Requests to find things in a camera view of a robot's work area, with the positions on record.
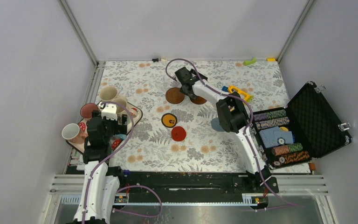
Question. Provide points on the blue-grey round coaster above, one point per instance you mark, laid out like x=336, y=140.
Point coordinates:
x=215, y=124

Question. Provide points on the yellow toy shape sorter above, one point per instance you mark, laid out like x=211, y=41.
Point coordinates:
x=231, y=89

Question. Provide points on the black poker chip case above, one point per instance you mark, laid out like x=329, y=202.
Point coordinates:
x=306, y=128

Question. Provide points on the cream mug far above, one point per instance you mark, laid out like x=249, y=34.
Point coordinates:
x=108, y=93

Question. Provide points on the red round coaster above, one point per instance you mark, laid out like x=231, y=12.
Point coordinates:
x=178, y=133

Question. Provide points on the floral tablecloth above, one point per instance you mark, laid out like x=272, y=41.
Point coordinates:
x=151, y=147

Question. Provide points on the pink mug dark rim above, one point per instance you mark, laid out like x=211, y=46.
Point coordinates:
x=87, y=110

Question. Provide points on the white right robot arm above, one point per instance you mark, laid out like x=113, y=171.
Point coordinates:
x=233, y=118

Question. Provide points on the brown wooden coaster top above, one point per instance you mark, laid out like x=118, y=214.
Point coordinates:
x=174, y=95

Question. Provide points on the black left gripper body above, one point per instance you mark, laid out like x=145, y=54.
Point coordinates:
x=113, y=128

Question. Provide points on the green plastic block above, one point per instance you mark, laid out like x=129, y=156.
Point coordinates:
x=249, y=62

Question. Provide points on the blue mug yellow inside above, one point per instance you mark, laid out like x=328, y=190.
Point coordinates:
x=121, y=136

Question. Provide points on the pink mug white inside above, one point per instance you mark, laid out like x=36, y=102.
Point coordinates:
x=73, y=133

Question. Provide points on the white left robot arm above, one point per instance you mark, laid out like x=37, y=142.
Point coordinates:
x=99, y=187

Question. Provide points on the cream mug with handle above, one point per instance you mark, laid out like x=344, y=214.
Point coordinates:
x=123, y=102

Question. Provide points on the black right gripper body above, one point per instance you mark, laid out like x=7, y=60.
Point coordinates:
x=193, y=72

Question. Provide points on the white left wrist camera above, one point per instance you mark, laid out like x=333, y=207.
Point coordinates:
x=108, y=111

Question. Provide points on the yellow black-rimmed coaster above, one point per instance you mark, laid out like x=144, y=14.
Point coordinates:
x=169, y=120

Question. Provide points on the brown wooden coaster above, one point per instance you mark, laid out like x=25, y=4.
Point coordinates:
x=174, y=95
x=198, y=100

